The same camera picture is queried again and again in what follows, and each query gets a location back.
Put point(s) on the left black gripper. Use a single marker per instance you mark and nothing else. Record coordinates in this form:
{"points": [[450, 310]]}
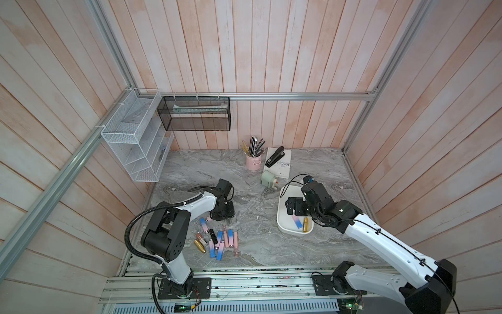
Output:
{"points": [[229, 214]]}

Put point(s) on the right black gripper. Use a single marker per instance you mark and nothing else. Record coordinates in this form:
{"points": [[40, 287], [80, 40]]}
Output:
{"points": [[299, 202]]}

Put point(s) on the pink lip gloss tube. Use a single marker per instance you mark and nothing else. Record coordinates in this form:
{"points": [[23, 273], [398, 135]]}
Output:
{"points": [[225, 236]]}

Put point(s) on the blue pink lipstick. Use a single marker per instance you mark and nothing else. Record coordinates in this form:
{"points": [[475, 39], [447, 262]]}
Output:
{"points": [[220, 241], [297, 221], [220, 251], [212, 249], [204, 225], [231, 238]]}

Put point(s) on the white storage tray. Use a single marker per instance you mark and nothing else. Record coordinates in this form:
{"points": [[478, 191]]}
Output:
{"points": [[284, 220]]}

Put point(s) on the gold glitter lipstick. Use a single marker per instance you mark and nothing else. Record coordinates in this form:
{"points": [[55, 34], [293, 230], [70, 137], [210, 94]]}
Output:
{"points": [[200, 246]]}

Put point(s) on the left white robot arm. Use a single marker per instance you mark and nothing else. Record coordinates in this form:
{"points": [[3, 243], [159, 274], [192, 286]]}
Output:
{"points": [[165, 235]]}

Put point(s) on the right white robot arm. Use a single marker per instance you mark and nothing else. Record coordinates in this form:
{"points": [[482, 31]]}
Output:
{"points": [[422, 284]]}

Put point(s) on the blue pink lipstick bottom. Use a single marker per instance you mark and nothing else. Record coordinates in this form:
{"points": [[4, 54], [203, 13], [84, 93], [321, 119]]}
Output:
{"points": [[212, 249]]}

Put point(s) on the brown clear lip gloss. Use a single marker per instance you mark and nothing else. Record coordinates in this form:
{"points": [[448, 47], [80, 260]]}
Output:
{"points": [[201, 240]]}

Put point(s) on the white notebook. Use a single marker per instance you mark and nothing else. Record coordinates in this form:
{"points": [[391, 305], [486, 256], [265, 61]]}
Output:
{"points": [[281, 169]]}

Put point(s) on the green pencil sharpener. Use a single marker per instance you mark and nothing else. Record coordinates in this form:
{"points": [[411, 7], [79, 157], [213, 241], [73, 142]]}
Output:
{"points": [[269, 180]]}

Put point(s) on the pink pen cup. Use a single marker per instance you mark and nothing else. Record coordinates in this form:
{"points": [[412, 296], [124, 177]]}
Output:
{"points": [[253, 163]]}

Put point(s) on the black stapler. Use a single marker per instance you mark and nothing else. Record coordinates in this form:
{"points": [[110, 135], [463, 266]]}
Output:
{"points": [[275, 157]]}

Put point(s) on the pens in cup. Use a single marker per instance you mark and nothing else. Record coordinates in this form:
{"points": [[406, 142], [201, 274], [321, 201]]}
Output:
{"points": [[254, 147]]}

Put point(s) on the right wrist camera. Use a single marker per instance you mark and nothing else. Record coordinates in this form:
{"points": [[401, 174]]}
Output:
{"points": [[307, 179]]}

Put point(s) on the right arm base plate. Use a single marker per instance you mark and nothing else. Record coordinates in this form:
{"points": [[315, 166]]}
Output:
{"points": [[328, 285]]}

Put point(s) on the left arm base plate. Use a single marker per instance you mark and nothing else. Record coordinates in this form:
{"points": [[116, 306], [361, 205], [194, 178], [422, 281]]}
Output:
{"points": [[194, 288]]}

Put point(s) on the black mesh wall basket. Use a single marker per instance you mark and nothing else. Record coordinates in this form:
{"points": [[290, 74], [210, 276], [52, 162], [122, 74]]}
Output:
{"points": [[195, 113]]}

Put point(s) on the white wire mesh shelf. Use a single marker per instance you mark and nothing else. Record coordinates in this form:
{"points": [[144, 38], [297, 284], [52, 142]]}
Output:
{"points": [[136, 135]]}

